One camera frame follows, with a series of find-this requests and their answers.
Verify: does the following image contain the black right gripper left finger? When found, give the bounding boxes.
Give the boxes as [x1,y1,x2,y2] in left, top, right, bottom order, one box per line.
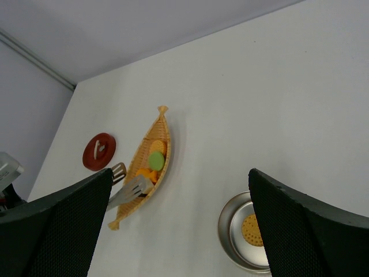
[1,169,112,276]

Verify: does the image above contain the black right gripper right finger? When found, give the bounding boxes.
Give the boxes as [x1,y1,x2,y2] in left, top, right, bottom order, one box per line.
[248,169,368,276]

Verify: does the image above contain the yellow round cracker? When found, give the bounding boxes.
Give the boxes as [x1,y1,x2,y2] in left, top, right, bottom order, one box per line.
[242,214,263,247]
[149,140,167,156]

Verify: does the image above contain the boat-shaped woven basket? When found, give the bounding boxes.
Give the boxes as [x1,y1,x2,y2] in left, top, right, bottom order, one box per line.
[107,106,171,230]

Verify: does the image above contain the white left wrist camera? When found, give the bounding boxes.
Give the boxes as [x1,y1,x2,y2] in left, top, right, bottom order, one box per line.
[0,152,24,192]

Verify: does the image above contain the orange fish-shaped cake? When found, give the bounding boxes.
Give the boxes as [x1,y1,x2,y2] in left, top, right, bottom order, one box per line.
[135,168,158,184]

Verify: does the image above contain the red round lid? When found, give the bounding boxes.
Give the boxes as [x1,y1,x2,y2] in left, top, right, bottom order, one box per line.
[82,133,116,171]

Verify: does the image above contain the metal round lunch box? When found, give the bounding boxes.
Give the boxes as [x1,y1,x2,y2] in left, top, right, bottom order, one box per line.
[217,191,270,275]

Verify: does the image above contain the green round cake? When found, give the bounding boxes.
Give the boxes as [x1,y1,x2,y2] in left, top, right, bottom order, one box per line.
[148,151,165,171]

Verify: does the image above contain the metal serving tongs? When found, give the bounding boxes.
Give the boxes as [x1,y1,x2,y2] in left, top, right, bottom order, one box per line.
[106,162,154,211]

